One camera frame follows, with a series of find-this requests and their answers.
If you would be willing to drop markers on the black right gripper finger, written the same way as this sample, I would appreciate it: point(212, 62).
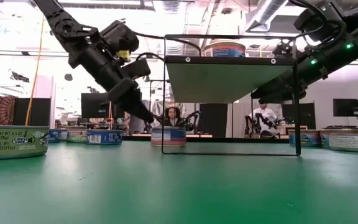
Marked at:
point(278, 96)

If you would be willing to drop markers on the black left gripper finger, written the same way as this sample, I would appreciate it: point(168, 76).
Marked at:
point(140, 107)

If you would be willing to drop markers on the red white blue tuna can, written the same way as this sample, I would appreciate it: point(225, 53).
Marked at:
point(224, 51)
point(169, 137)

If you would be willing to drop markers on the blue barcode tuna can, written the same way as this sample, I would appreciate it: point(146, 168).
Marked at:
point(107, 137)
point(54, 136)

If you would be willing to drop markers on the white green label tuna can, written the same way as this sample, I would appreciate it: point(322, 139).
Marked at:
point(350, 143)

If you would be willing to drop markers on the green Circle Hook tuna can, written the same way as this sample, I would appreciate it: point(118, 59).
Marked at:
point(11, 143)

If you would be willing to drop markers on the black background robot arm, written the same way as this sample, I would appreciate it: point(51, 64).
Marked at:
point(256, 123)
point(194, 119)

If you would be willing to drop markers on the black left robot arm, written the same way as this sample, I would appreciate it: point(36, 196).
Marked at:
point(73, 40)

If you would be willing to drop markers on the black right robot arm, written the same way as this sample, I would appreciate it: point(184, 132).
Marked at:
point(353, 46)

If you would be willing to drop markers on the person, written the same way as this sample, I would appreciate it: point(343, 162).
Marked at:
point(267, 113)
point(173, 119)

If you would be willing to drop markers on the yellow tape tag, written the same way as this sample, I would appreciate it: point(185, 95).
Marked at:
point(123, 55)

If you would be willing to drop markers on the black computer monitor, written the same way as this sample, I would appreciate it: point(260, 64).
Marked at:
point(308, 115)
point(92, 105)
point(346, 107)

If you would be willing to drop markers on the small black ceiling dome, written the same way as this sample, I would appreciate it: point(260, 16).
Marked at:
point(68, 77)

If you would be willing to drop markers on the wooden workbench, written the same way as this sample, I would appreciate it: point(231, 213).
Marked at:
point(199, 135)

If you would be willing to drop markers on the black partition panel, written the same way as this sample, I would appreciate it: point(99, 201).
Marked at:
point(39, 112)
point(213, 121)

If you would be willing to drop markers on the green Bumble Bee tuna can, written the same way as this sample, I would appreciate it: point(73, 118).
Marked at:
point(76, 137)

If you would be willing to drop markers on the white pillar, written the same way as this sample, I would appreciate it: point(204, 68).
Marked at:
point(45, 102)

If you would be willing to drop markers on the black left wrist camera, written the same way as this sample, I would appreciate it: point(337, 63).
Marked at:
point(135, 68)

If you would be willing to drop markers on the black frame wooden shelf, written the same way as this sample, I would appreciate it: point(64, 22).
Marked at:
point(222, 82)

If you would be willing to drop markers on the corrugated silver ventilation duct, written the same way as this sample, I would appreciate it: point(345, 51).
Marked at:
point(176, 46)

